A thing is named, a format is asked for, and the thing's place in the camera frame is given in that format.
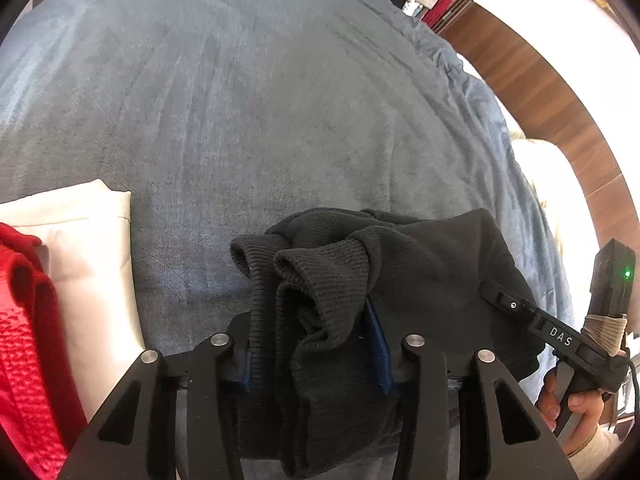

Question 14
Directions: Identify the person's right forearm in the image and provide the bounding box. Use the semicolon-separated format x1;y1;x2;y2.
565;425;625;480

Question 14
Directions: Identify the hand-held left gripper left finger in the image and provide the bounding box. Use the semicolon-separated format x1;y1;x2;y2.
57;312;253;480

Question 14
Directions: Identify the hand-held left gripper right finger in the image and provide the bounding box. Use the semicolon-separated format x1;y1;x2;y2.
362;300;578;480

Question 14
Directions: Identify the white folded cloth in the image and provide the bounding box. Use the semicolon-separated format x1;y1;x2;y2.
0;179;147;412

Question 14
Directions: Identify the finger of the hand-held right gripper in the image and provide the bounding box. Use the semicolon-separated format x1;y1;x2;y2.
478;280;543;328

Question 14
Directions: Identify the blue blanket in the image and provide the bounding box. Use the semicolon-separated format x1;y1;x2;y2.
0;0;576;480

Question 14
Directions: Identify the black knit sweater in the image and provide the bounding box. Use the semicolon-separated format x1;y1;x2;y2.
230;207;547;479

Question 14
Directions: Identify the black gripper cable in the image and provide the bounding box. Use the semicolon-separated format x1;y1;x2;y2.
619;350;640;413

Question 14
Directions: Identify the person's right hand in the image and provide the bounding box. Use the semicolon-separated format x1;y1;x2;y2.
535;367;609;456

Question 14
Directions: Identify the red cloth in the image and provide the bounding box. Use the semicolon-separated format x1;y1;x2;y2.
0;222;89;480

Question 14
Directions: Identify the cream printed quilt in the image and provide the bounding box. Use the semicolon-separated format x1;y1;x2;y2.
509;137;602;307

